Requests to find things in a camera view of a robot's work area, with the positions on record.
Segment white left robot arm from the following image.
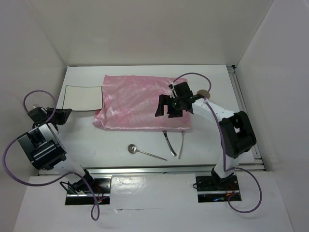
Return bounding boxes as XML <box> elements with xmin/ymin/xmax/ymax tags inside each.
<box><xmin>17</xmin><ymin>107</ymin><xmax>95</xmax><ymax>193</ymax></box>

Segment aluminium right side rail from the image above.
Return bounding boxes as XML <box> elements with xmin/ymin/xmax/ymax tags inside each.
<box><xmin>226</xmin><ymin>64</ymin><xmax>264</xmax><ymax>165</ymax></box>

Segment silver table knife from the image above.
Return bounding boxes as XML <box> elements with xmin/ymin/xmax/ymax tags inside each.
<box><xmin>162</xmin><ymin>130</ymin><xmax>177</xmax><ymax>157</ymax></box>

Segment aluminium rail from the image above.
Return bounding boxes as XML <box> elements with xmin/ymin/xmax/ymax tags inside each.
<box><xmin>226</xmin><ymin>64</ymin><xmax>264</xmax><ymax>165</ymax></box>
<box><xmin>38</xmin><ymin>162</ymin><xmax>265</xmax><ymax>176</ymax></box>

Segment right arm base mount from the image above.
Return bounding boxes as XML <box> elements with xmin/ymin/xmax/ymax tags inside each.
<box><xmin>192</xmin><ymin>175</ymin><xmax>242</xmax><ymax>203</ymax></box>

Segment silver fork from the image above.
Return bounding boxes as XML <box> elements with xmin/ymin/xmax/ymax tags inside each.
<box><xmin>178</xmin><ymin>131</ymin><xmax>185</xmax><ymax>160</ymax></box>

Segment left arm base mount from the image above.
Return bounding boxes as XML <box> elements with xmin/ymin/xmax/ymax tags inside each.
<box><xmin>60</xmin><ymin>177</ymin><xmax>112</xmax><ymax>205</ymax></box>

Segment pink satin placemat cloth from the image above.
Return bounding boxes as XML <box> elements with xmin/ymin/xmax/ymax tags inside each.
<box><xmin>93</xmin><ymin>75</ymin><xmax>191</xmax><ymax>132</ymax></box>

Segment white square plate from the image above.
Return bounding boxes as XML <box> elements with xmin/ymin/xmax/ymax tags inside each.
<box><xmin>62</xmin><ymin>85</ymin><xmax>103</xmax><ymax>111</ymax></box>

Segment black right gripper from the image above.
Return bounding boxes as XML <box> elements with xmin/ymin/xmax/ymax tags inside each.
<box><xmin>155</xmin><ymin>94</ymin><xmax>183</xmax><ymax>118</ymax></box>

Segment silver spoon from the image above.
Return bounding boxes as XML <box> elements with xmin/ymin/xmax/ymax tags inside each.
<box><xmin>127</xmin><ymin>144</ymin><xmax>167</xmax><ymax>161</ymax></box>

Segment aluminium front rail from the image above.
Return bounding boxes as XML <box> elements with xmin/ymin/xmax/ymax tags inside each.
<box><xmin>38</xmin><ymin>162</ymin><xmax>265</xmax><ymax>176</ymax></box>

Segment beige paper cup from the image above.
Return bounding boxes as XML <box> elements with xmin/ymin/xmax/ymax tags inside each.
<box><xmin>197</xmin><ymin>89</ymin><xmax>211</xmax><ymax>99</ymax></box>

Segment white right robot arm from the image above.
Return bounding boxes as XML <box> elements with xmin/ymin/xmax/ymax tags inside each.
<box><xmin>155</xmin><ymin>82</ymin><xmax>256</xmax><ymax>189</ymax></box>

